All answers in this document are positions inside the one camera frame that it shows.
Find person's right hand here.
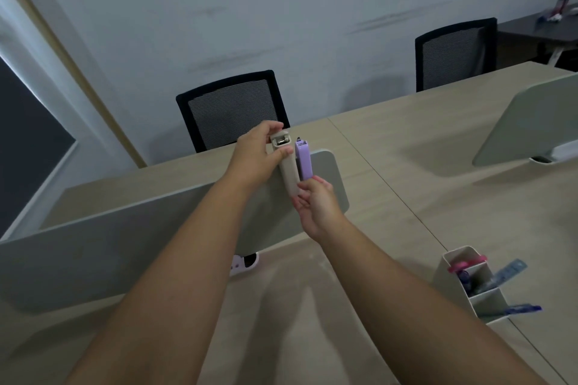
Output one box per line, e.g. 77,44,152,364
291,175,348,244

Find person's left hand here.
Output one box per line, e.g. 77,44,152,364
224,121,294,195

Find beige stapler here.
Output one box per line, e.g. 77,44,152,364
269,129,301,198

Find purple stapler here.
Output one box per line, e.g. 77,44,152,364
294,138,313,182

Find person's right forearm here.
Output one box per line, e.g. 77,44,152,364
309,217,551,385

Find person's left forearm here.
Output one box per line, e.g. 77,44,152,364
65,176,256,385

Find black mesh office chair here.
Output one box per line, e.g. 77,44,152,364
176,69,291,154
415,17,499,93

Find white divider clamp foot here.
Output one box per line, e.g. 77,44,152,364
530,140,578,165
229,252,261,277

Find pink scissors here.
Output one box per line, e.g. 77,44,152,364
446,255,489,274

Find dark blue marker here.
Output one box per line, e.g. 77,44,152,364
456,269,473,296

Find long grey desk divider panel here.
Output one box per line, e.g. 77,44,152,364
0,149,350,314

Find white desk organizer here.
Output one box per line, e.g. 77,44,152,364
433,245,512,325

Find blue transparent ruler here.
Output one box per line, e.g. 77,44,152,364
489,259,528,294

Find short grey desk divider panel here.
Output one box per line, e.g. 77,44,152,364
471,72,578,168

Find blue pen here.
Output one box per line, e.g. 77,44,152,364
500,304,542,316

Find dark side desk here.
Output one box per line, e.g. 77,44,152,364
496,3,578,69

